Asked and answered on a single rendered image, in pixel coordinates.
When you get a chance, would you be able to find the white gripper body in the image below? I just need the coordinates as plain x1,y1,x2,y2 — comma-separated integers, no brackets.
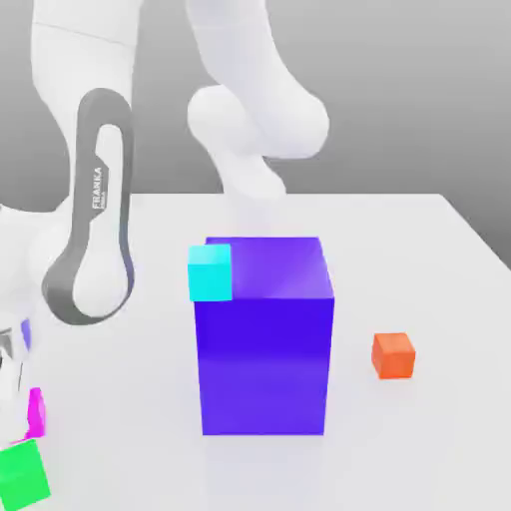
0,352,32,404

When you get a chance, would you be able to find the small magenta cube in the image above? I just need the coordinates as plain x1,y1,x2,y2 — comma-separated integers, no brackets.
9,385,48,446

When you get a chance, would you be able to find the small green cube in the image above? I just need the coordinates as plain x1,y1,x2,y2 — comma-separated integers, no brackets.
0,438,52,511

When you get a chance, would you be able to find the small cyan cube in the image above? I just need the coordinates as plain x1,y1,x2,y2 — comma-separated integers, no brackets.
187,243,234,302

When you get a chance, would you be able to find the small orange cube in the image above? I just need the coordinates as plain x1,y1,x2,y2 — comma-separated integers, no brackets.
370,331,417,380

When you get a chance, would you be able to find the large blue box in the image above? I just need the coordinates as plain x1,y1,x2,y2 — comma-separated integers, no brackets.
193,236,335,437

